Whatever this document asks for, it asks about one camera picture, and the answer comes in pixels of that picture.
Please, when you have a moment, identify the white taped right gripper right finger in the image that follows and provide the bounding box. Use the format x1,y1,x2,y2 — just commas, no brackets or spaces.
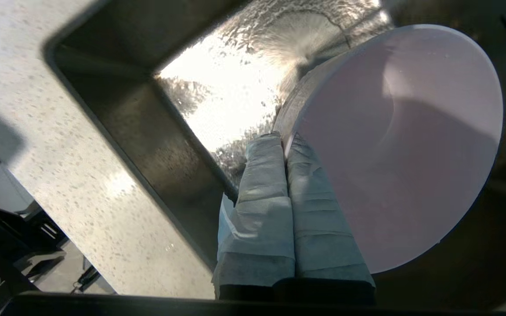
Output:
286,134,376,291

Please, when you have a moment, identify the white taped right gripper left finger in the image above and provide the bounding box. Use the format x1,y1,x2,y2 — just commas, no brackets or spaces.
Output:
211,132,296,300

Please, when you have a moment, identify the pink bowl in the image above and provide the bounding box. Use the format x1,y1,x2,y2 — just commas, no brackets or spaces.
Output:
274,24,504,275

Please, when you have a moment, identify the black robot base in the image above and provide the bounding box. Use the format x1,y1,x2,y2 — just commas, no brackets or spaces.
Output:
0,197,70,303

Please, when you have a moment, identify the stainless steel sink basin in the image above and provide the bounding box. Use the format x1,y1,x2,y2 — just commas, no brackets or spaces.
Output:
44,0,506,310

